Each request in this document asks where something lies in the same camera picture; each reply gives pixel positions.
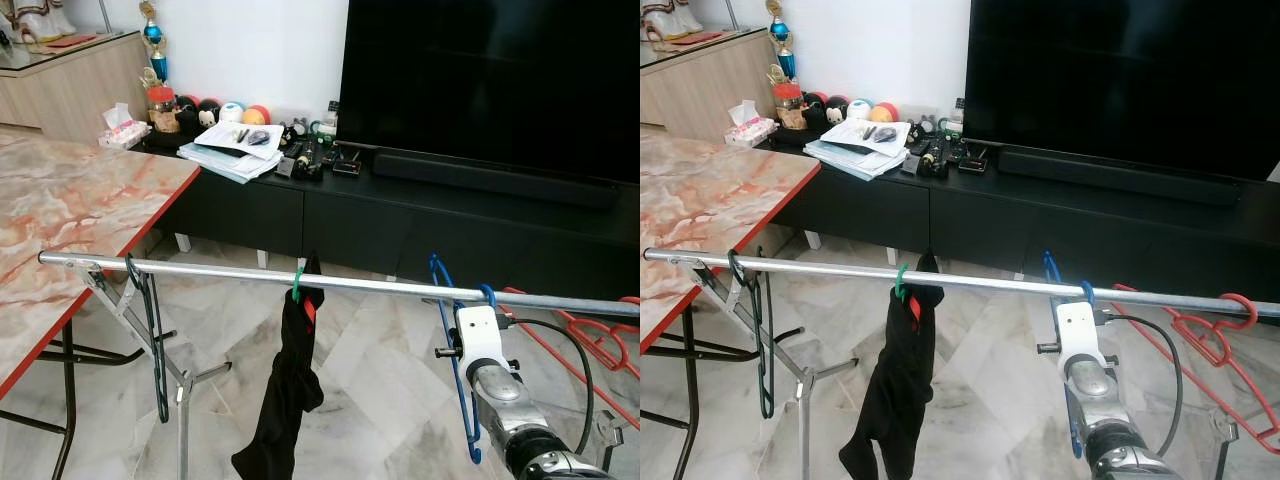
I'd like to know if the blue hanger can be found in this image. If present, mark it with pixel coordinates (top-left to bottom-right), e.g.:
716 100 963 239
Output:
1042 250 1098 459
428 253 498 466

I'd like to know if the red hanger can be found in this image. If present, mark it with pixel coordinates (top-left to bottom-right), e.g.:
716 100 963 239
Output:
497 287 641 433
1112 283 1280 456

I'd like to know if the dark green hanger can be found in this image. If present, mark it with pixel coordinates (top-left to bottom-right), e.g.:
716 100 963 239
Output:
123 252 173 425
727 248 779 419

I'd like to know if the metal clothes rack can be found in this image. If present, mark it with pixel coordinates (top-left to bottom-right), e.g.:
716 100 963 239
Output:
643 247 1280 480
38 250 641 480

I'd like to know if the black television console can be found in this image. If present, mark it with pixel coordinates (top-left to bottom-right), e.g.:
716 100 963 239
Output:
770 128 1280 301
130 130 641 301

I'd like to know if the black soundbar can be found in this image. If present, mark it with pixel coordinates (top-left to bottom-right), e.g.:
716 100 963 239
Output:
372 150 621 211
997 148 1244 208

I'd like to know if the black remote holder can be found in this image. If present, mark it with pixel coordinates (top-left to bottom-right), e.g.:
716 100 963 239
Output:
900 138 951 181
275 140 326 183

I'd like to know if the black flat television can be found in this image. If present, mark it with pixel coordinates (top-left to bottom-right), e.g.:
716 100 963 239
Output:
338 0 641 186
963 0 1280 183

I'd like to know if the white paper stack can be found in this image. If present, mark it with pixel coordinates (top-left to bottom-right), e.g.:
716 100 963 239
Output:
803 118 913 183
178 122 286 186

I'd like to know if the marble top folding table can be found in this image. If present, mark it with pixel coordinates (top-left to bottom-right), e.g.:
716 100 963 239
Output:
640 125 823 480
0 130 201 480

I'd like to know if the red lid jar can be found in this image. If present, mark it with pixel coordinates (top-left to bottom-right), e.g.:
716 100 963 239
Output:
775 82 809 131
146 85 181 134

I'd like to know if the light wooden sideboard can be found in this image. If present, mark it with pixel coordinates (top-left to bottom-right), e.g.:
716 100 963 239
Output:
640 28 776 141
0 30 151 146

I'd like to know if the tissue box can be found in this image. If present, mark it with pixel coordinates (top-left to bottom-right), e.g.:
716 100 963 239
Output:
98 102 151 151
725 100 779 149

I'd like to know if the white figurine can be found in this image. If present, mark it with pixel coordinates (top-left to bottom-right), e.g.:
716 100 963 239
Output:
5 0 79 43
640 0 701 41

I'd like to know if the blue gold trophy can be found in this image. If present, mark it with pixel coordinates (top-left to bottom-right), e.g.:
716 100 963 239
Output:
765 0 798 81
138 0 171 86

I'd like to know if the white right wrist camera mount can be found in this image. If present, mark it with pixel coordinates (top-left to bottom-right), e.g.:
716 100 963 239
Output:
1055 300 1111 373
455 305 518 379

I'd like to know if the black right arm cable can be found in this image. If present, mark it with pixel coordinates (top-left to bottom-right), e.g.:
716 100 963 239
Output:
1095 310 1186 456
497 315 598 456

